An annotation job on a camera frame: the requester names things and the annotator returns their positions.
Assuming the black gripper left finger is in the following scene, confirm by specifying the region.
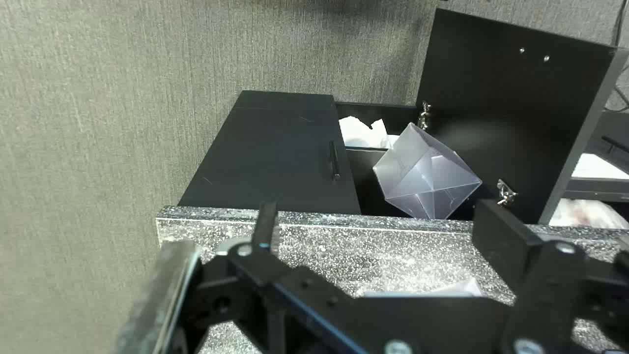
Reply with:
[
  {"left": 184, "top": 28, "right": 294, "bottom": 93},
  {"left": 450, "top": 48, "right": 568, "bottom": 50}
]
[{"left": 224, "top": 201, "right": 310, "bottom": 298}]

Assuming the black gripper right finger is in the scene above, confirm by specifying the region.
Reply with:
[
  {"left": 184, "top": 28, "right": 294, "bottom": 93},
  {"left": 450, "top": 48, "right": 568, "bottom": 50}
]
[{"left": 471, "top": 199, "right": 591, "bottom": 354}]

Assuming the black cabinet door with hinges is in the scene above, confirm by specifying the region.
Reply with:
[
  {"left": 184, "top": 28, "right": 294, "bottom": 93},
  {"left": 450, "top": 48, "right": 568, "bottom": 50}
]
[{"left": 414, "top": 6, "right": 619, "bottom": 227}]

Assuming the silver door hinge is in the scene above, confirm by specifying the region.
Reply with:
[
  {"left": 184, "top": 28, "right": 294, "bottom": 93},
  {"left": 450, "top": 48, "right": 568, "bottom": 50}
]
[
  {"left": 493, "top": 180, "right": 521, "bottom": 207},
  {"left": 416, "top": 101, "right": 436, "bottom": 134}
]

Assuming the black cabinet body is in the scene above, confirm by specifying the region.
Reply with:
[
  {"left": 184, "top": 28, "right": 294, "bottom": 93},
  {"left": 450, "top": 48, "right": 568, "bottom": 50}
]
[{"left": 334, "top": 101, "right": 546, "bottom": 225}]

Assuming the clear plastic cube box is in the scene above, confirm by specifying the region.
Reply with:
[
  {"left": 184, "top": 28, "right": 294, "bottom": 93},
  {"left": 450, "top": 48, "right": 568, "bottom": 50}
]
[{"left": 371, "top": 122, "right": 483, "bottom": 223}]

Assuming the black shelf with white sheets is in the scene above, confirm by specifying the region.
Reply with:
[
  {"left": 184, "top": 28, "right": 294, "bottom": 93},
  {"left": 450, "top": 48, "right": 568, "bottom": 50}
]
[{"left": 544, "top": 109, "right": 629, "bottom": 233}]

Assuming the white crumpled paper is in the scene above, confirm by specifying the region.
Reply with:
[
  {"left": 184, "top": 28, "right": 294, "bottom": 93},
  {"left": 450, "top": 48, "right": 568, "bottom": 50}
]
[{"left": 336, "top": 115, "right": 401, "bottom": 150}]

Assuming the black door handle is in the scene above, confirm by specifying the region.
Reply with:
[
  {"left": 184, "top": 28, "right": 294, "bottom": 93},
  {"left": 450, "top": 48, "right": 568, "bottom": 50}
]
[{"left": 324, "top": 124, "right": 344, "bottom": 183}]

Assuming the shiny metal wrist bracket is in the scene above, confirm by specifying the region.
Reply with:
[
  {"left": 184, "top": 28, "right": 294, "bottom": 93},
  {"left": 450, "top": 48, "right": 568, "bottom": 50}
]
[{"left": 116, "top": 239, "right": 204, "bottom": 354}]

